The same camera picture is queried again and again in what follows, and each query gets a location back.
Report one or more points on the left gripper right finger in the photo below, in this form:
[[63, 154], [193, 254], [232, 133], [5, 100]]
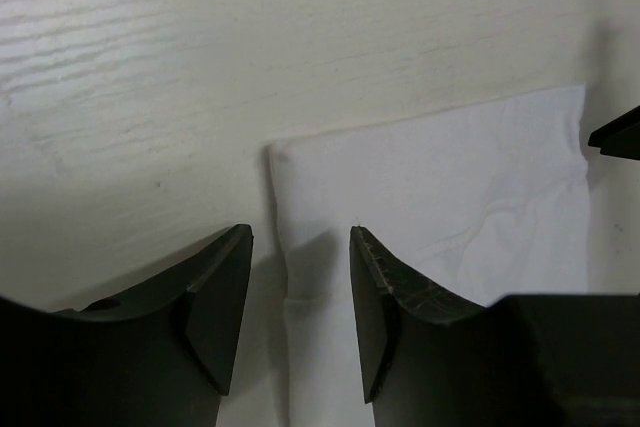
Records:
[[430, 357]]

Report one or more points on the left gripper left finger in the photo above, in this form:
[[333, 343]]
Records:
[[160, 353]]

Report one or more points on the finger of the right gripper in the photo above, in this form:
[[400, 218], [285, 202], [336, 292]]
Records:
[[619, 138]]

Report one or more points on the white skirt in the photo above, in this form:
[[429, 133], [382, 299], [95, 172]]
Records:
[[486, 200]]

